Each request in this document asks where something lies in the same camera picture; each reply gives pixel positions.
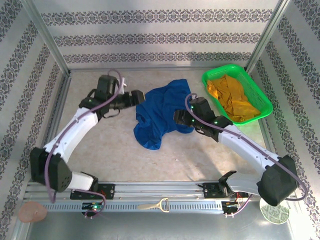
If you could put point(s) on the blue t-shirt with print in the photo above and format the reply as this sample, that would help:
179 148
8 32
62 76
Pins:
160 110

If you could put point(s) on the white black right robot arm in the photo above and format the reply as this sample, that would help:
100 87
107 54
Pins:
250 150

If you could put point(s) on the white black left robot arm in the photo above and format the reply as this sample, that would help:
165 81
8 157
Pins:
72 132

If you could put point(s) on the yellow cloth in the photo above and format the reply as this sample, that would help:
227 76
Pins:
232 97

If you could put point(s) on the green plastic mesh basket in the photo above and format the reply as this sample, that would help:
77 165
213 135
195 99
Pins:
260 100

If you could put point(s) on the right control board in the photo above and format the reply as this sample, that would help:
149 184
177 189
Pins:
230 205

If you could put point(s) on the beige vegetable peeler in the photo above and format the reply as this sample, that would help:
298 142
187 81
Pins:
150 206

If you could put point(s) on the left control board green light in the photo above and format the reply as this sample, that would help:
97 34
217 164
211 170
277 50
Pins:
93 207

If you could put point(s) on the green patterned white bowl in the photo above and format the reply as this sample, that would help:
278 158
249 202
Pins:
273 213

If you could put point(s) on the pink plastic cup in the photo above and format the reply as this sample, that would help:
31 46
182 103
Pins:
32 212

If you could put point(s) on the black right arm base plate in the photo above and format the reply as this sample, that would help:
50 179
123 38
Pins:
211 190

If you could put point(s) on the aluminium frame post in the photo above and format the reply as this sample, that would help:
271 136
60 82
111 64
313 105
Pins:
45 35
265 35

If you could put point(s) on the aluminium mounting rail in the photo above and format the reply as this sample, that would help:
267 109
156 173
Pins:
155 188

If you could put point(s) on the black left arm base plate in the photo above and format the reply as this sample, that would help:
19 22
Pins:
108 191

